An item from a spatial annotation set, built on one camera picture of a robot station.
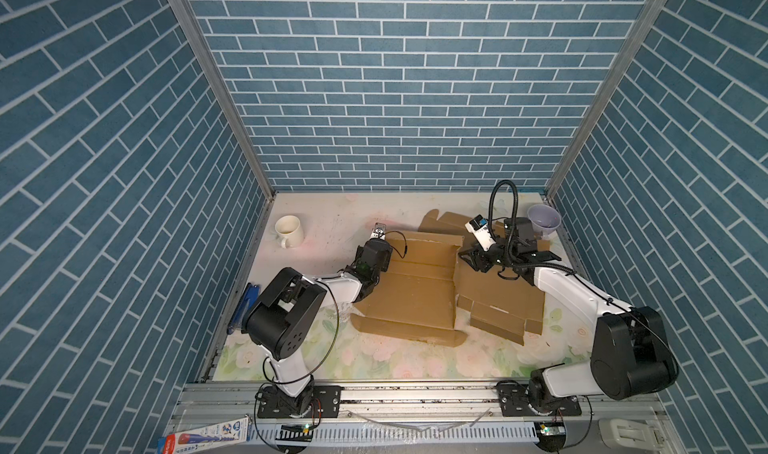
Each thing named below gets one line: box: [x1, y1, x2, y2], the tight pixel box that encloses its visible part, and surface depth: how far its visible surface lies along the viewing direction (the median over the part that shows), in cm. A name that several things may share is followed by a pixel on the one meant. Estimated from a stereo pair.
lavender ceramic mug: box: [527, 204, 562, 237], surface depth 110 cm
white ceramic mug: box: [274, 215, 304, 249], surface depth 101 cm
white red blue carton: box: [157, 416, 252, 454], surface depth 69 cm
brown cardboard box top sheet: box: [350, 231, 468, 347], surface depth 88 cm
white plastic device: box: [598, 418, 664, 451], surface depth 69 cm
